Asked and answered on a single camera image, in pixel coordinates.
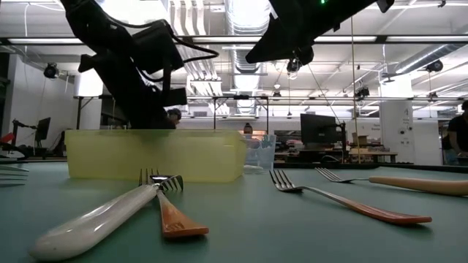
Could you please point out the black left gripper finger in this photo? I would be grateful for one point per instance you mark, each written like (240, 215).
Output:
(135, 113)
(157, 117)

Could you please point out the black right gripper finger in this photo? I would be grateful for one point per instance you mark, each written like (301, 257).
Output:
(278, 47)

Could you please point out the fork tines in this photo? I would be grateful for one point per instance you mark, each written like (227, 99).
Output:
(11, 180)

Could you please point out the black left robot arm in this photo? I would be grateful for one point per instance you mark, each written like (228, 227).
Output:
(91, 22)

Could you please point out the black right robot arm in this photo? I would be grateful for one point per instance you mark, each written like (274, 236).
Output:
(362, 7)

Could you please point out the person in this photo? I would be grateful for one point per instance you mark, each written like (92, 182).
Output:
(248, 128)
(459, 135)
(175, 115)

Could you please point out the dark cabinet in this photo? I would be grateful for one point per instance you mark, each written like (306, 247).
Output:
(109, 117)

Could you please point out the black hanging spotlight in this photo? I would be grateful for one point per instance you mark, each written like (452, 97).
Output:
(435, 66)
(51, 71)
(293, 68)
(362, 92)

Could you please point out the white ceiling unit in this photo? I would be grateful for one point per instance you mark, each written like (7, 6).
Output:
(86, 87)

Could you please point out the yellow plastic bin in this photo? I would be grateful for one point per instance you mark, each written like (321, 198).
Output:
(146, 157)

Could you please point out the white ceiling pipes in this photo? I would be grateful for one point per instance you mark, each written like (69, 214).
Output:
(204, 78)

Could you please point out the black computer monitor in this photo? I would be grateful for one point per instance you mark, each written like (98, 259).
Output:
(318, 128)

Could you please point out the small black monitor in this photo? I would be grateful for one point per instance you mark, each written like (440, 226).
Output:
(43, 128)

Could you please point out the clear plastic bin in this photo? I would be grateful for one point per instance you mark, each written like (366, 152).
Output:
(265, 153)

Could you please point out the overhead beam with light strips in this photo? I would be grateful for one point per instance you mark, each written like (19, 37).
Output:
(420, 39)

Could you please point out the black equipment stand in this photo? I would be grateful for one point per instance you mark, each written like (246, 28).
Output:
(22, 150)

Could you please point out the wooden desk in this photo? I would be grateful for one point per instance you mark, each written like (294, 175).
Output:
(373, 155)

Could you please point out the green table mat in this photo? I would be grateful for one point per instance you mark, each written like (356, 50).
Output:
(256, 241)

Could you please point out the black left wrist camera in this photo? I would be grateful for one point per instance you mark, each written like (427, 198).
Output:
(157, 47)

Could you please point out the large silver ventilation duct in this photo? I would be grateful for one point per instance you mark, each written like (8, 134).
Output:
(237, 22)

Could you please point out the black metal frame stand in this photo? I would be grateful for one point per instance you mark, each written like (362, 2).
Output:
(226, 97)

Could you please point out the slanted silver duct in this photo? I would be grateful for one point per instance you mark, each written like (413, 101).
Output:
(420, 57)

